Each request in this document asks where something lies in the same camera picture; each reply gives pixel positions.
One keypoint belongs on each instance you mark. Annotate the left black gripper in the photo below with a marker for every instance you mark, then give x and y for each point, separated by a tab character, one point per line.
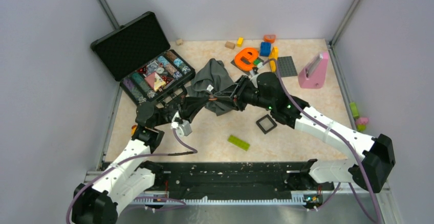
190	106

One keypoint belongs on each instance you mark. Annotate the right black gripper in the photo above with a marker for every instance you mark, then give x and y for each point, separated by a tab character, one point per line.
238	89

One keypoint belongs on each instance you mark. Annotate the grey t-shirt garment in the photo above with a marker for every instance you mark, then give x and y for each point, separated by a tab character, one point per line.
212	78

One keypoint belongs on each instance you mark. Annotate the black square frame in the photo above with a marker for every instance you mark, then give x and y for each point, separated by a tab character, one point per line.
266	124

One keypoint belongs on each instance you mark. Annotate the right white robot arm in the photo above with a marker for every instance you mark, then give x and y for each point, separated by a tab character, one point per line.
370	159

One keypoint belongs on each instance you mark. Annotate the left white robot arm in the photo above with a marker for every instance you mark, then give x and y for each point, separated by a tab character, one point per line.
102	199

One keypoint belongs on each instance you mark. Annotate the lime green lego brick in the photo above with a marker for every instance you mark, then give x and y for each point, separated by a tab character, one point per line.
238	142

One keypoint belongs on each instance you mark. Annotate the pink yellow card box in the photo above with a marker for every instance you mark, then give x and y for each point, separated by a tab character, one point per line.
155	81

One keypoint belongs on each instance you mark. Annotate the tan wooden block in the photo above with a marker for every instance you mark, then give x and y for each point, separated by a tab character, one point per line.
230	45

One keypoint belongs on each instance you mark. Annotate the small yellow block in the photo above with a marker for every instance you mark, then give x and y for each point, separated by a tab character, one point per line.
239	41

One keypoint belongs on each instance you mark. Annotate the yellow red toy car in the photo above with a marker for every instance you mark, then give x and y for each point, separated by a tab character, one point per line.
134	128

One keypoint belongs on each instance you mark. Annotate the blue lego block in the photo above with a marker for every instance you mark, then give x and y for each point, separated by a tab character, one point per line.
265	49

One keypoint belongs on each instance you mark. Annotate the yellow upright lego block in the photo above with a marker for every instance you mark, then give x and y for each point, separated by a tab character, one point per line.
273	59

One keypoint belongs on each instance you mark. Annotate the large grey lego baseplate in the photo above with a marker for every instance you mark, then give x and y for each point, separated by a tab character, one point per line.
286	66

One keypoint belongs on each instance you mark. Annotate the small beige wooden cube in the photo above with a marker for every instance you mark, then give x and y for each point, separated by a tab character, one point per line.
179	42

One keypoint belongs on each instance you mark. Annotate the orange curved toy piece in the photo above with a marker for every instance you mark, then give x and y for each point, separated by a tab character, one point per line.
270	38

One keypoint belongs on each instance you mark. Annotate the black open poker chip case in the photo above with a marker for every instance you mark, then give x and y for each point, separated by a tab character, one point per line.
138	49

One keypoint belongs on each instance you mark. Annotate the pink wedge stand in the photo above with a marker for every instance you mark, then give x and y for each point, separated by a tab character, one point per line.
313	75

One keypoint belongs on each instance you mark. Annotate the green block outside table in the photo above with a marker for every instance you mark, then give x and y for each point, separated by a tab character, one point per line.
354	110

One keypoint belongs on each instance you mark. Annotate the pink block outside table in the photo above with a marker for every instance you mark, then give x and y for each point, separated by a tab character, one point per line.
362	121

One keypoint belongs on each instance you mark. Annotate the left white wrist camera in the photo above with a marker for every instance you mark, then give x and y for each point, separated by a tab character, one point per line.
182	127

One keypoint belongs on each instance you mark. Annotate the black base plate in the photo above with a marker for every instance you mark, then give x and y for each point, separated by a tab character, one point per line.
233	181

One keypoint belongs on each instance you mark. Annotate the white cable duct rail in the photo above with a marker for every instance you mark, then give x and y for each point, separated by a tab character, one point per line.
147	200

